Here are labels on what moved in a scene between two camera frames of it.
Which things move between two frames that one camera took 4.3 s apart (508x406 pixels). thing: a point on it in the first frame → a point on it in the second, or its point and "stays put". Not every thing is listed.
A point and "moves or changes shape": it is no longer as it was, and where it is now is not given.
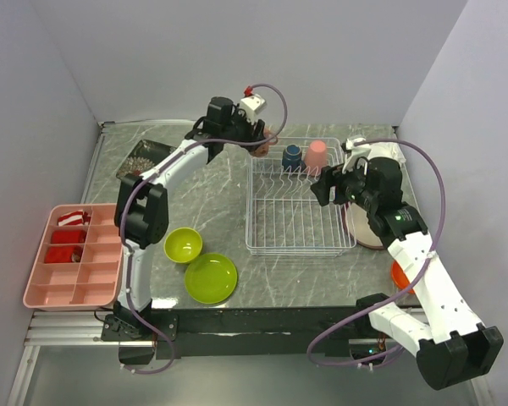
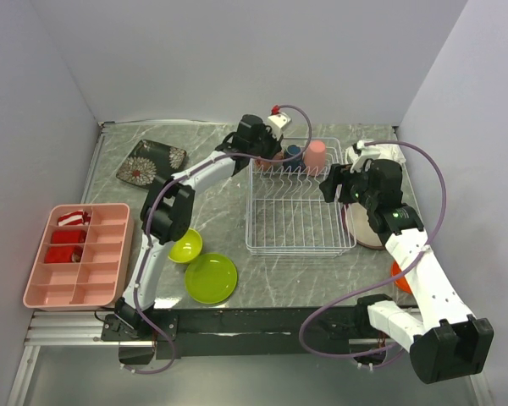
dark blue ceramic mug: (292, 159) stays put
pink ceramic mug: (262, 150) moves or changes shape
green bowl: (183, 244) stays put
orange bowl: (400, 277) stays put
